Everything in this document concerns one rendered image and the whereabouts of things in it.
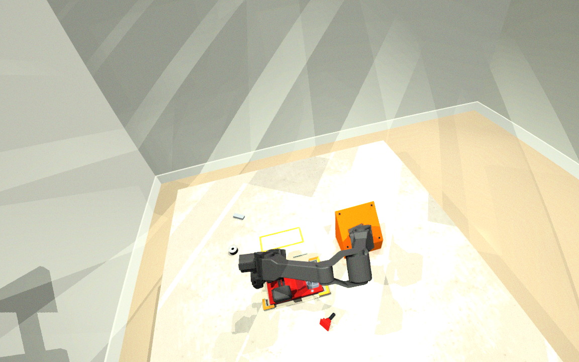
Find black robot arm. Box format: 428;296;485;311
238;224;374;289

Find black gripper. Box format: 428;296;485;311
271;278;293;303

